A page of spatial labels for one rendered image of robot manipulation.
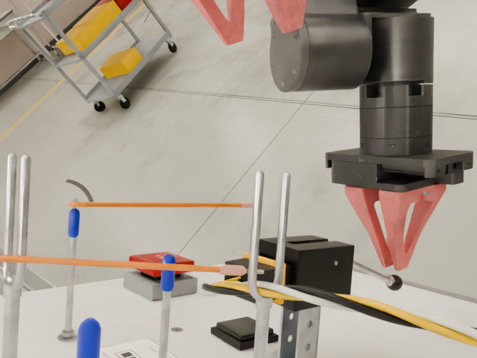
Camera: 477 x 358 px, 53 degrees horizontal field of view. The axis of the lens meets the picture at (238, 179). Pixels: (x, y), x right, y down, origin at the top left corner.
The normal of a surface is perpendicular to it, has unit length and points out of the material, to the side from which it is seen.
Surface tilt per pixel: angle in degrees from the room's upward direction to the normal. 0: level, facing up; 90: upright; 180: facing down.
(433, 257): 0
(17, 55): 90
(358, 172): 49
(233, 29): 86
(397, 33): 56
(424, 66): 80
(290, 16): 96
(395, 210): 71
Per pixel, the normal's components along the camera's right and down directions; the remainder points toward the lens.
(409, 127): 0.00, 0.15
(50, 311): 0.07, -1.00
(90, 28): 0.70, 0.05
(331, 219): -0.51, -0.66
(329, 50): 0.32, 0.19
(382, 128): -0.58, 0.15
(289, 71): -0.95, 0.09
